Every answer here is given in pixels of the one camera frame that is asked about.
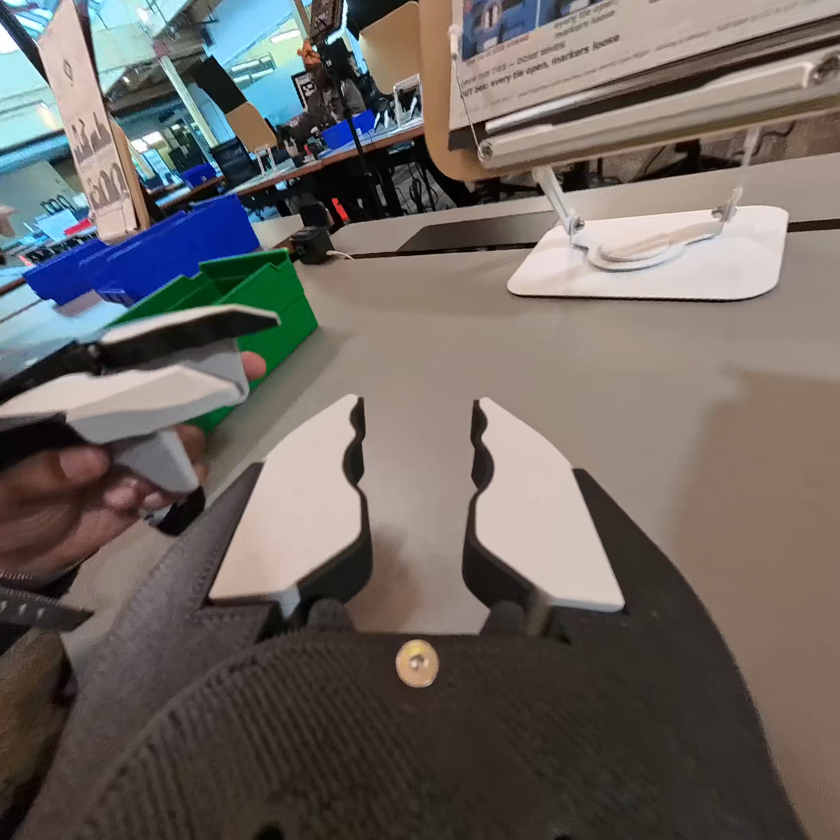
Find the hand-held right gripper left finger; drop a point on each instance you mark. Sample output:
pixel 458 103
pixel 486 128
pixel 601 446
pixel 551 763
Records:
pixel 295 518

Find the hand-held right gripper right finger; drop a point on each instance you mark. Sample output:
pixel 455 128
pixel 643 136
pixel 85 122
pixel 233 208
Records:
pixel 544 525

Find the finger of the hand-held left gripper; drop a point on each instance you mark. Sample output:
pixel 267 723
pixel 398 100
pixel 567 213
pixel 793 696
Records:
pixel 144 397
pixel 197 328

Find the green plastic bin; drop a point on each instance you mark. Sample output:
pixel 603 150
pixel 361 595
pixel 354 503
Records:
pixel 275 328

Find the grey desk with wooden edge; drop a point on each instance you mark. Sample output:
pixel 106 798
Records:
pixel 46 321
pixel 525 394
pixel 328 164

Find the person's left hand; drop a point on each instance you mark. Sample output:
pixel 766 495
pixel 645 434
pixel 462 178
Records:
pixel 46 518

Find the black power adapter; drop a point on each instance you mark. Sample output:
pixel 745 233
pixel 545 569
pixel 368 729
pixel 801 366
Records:
pixel 312 244

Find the metal band wristwatch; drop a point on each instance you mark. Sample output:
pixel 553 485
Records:
pixel 16 576

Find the document stand with wooden board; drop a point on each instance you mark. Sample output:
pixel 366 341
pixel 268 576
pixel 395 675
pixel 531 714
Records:
pixel 85 131
pixel 243 118
pixel 394 46
pixel 656 262

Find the black pole stand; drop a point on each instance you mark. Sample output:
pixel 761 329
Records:
pixel 358 151

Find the instruction sheet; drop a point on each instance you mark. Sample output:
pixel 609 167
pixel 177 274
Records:
pixel 525 72

